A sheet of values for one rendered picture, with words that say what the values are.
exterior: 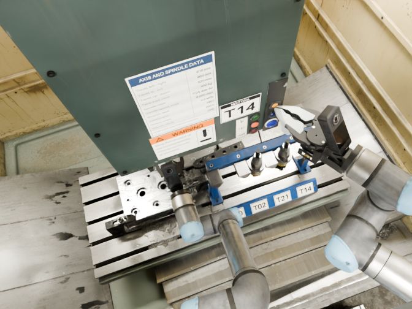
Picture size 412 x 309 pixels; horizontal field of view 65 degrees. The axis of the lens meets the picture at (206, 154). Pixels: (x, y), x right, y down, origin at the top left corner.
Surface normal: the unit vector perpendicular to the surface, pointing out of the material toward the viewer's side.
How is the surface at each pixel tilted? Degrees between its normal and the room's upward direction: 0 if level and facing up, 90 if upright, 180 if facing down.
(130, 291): 0
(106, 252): 0
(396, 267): 8
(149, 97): 90
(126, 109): 90
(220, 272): 7
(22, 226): 24
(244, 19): 90
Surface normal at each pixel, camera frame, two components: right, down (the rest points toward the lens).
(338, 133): 0.56, 0.25
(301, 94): -0.46, -0.28
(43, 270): 0.29, -0.51
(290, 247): 0.05, -0.49
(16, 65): 0.32, 0.83
